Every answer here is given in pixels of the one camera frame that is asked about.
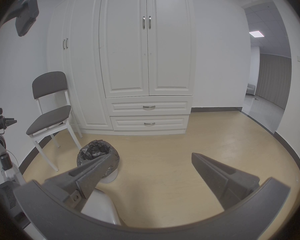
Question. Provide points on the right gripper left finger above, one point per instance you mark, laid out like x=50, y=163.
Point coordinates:
x=90, y=176

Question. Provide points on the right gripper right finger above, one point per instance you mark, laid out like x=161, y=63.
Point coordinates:
x=217, y=181

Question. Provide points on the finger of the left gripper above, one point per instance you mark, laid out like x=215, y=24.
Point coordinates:
x=10, y=122

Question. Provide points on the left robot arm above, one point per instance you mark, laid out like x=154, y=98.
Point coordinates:
x=6, y=161

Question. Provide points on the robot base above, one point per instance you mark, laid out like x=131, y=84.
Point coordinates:
x=100, y=206

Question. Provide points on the white trash bin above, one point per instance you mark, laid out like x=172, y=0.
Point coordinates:
x=113, y=177

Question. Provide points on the black plastic bag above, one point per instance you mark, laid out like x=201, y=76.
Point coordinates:
x=88, y=150

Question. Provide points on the white chair with grey seat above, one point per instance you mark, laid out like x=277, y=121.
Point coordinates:
x=50, y=120

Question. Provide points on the grey curtain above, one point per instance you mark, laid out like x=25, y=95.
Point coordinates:
x=272, y=81

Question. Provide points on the white wardrobe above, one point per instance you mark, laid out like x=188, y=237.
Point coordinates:
x=125, y=59

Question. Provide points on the ceiling light panel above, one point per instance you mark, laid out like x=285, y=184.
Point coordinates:
x=257, y=33

